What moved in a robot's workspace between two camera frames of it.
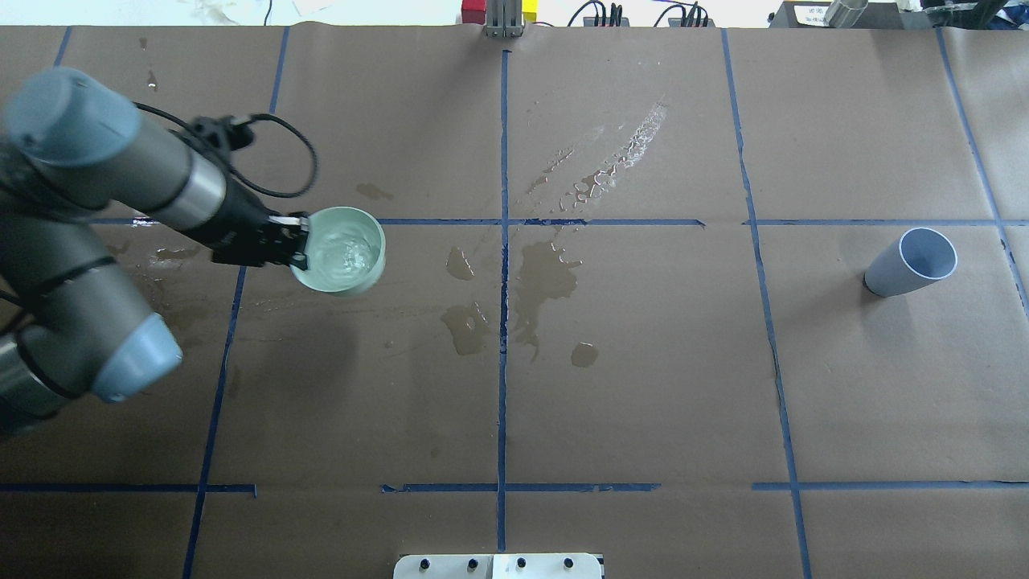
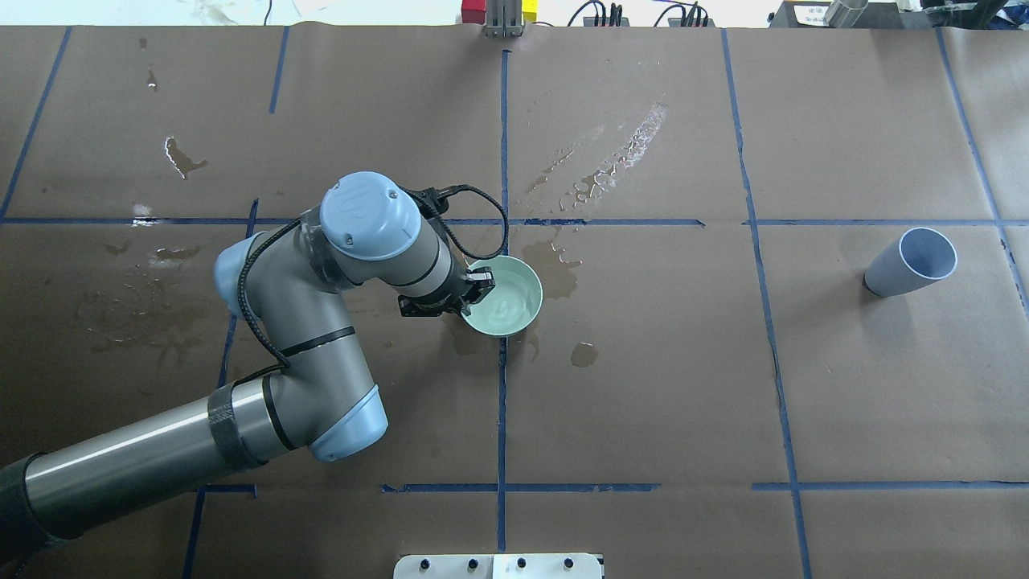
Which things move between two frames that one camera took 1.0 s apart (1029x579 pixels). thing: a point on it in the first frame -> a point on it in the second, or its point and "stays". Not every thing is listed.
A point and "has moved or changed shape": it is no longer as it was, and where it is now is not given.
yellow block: (529, 10) stays
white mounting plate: (498, 566) stays
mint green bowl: (346, 252) has moved or changed shape
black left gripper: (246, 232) -> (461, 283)
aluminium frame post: (504, 18) stays
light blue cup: (920, 257) stays
